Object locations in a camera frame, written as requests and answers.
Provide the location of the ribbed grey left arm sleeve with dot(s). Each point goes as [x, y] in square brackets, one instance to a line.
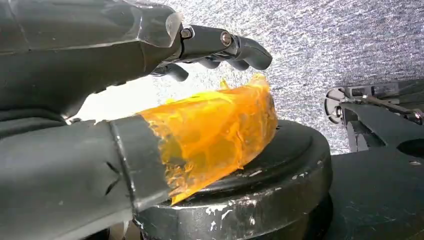
[26, 124]

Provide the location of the black round robot leg housing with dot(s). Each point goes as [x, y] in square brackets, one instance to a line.
[285, 185]

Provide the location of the metal linkage with rod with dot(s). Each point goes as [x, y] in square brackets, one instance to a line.
[361, 94]

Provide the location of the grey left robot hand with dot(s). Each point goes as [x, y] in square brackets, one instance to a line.
[82, 172]

